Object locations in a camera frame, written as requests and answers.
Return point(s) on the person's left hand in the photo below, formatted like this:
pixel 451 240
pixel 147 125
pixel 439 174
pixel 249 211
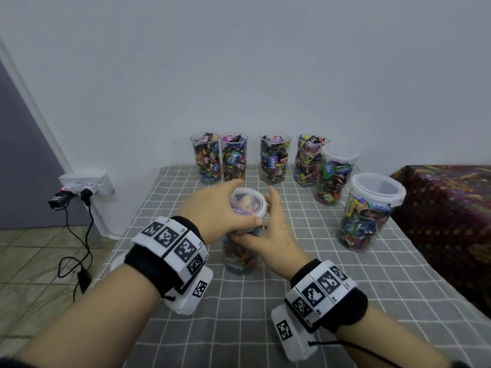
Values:
pixel 207 210

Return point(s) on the person's right hand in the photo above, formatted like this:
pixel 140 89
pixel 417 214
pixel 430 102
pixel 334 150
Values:
pixel 280 245

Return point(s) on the small transparent plastic jar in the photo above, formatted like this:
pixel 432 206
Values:
pixel 205 158
pixel 309 158
pixel 275 158

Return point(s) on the tall transparent plastic jar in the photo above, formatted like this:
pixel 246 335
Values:
pixel 234 157

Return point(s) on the person's left forearm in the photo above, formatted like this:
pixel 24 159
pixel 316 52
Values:
pixel 92 322

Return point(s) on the person's right forearm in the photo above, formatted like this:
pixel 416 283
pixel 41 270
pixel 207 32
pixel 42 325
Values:
pixel 391 341

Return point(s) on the black marker-tagged left wristband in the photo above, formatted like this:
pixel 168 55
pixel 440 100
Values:
pixel 165 253

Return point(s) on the black marker-tagged wristband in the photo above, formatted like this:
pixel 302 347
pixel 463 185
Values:
pixel 165 253
pixel 326 295

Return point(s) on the black marker-tagged right wristband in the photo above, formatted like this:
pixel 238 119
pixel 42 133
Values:
pixel 326 295

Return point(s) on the black power plug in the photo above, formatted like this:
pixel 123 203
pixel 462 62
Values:
pixel 60 201

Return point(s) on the dark patterned cloth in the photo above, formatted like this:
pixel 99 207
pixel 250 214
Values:
pixel 452 218

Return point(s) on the grey door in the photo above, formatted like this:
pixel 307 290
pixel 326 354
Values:
pixel 23 161

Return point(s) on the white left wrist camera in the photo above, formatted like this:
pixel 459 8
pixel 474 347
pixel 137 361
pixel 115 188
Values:
pixel 192 291

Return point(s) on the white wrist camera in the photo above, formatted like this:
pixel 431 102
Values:
pixel 291 333
pixel 192 291

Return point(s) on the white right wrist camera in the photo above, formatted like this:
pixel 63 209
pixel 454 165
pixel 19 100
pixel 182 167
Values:
pixel 291 333

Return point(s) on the white wall socket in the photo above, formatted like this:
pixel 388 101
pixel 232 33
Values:
pixel 87 184

